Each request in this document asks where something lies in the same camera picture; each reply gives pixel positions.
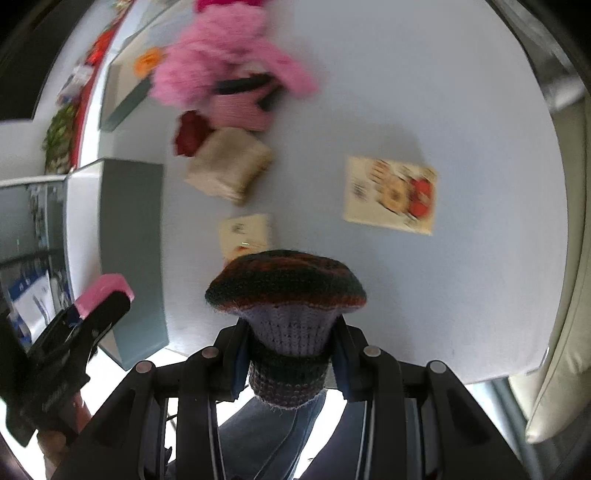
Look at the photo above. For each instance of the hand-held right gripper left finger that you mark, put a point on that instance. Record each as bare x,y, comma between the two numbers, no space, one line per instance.
238,369

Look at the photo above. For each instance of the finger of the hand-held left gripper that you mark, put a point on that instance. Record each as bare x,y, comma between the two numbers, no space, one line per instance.
108,311

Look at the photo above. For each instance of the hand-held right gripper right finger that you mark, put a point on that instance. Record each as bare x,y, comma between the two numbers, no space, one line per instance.
344,371

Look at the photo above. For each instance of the pink sponge block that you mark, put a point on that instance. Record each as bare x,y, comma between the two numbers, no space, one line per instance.
104,288

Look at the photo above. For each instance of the large white box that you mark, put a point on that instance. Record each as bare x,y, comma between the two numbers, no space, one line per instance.
131,258

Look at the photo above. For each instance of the dark striped knitted hat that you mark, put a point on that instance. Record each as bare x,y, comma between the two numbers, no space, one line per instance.
286,281

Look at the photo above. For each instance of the cream printed tissue packet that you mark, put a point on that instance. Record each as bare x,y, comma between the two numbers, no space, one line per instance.
390,196
244,233

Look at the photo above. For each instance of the beige knitted sock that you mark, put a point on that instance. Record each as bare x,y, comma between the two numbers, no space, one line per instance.
228,166

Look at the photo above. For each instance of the dark red fabric rose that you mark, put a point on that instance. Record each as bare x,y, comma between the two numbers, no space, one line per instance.
191,134

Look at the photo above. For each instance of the person's left hand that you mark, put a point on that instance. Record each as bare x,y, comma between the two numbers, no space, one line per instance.
51,445

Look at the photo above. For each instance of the glass-front cabinet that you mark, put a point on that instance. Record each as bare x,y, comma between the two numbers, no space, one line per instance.
32,240

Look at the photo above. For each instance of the green leafy plants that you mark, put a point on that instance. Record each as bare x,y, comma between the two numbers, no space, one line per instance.
60,134

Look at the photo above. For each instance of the red-topped low cabinet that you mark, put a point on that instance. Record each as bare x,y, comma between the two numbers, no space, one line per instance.
82,115

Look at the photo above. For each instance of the cream sofa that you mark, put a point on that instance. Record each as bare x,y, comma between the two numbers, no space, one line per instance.
563,369

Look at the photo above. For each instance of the shallow grey cardboard box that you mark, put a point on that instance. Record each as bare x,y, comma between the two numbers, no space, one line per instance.
124,87

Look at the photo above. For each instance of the pink knitted pouch black trim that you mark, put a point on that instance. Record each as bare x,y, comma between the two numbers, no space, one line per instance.
235,110

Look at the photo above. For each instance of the orange pom-pom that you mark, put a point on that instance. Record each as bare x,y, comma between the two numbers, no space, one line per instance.
148,62

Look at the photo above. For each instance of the light pink fluffy scarf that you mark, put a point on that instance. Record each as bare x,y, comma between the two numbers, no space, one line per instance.
217,50

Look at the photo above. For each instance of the magenta fluffy scarf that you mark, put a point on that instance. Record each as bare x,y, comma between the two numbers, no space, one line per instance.
228,3

